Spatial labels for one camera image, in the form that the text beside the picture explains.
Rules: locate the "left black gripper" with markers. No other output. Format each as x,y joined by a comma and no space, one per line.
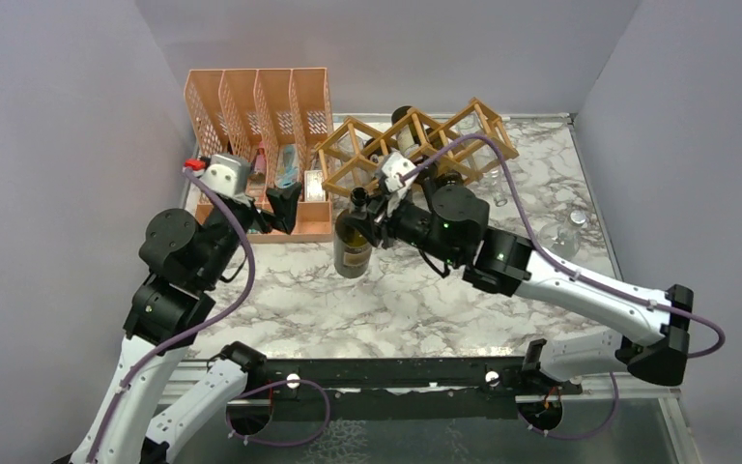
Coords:
285,203

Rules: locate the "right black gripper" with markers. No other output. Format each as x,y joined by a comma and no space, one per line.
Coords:
365,226

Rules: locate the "white wine bottle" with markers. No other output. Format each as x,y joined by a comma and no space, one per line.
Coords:
351,251

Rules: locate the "clear glass jar silver lid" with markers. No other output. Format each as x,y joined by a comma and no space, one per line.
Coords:
565,240

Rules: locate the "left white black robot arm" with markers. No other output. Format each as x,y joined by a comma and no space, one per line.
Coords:
186,259

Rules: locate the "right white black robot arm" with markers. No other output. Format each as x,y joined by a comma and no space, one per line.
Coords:
640,337

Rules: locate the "wooden wine rack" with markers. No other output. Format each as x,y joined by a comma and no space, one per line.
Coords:
355,150

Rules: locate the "blue item in organizer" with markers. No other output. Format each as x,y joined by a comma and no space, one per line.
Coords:
287,168

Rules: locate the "white stapler box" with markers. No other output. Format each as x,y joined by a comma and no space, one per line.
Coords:
313,191

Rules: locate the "pink item in organizer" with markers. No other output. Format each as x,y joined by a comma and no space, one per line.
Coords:
259,168

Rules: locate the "orange plastic file organizer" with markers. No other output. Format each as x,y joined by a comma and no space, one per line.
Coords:
235,110

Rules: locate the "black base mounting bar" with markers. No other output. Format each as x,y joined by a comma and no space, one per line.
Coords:
393,389

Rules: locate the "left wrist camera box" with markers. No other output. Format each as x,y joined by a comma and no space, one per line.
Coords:
225,174

